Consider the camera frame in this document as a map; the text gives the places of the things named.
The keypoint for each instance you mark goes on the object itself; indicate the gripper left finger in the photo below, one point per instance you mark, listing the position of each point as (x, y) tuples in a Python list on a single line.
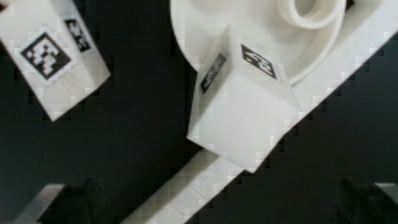
[(66, 204)]

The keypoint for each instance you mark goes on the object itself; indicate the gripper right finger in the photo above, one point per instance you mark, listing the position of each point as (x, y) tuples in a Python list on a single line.
[(367, 204)]

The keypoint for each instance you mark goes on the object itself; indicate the white stool leg front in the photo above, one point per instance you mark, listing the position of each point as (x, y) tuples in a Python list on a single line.
[(54, 51)]

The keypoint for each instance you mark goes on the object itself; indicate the white round stool seat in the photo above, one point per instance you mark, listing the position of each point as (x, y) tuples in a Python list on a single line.
[(290, 25)]

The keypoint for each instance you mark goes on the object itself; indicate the white stool leg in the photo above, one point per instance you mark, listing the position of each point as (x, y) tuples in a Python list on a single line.
[(54, 51), (244, 105)]

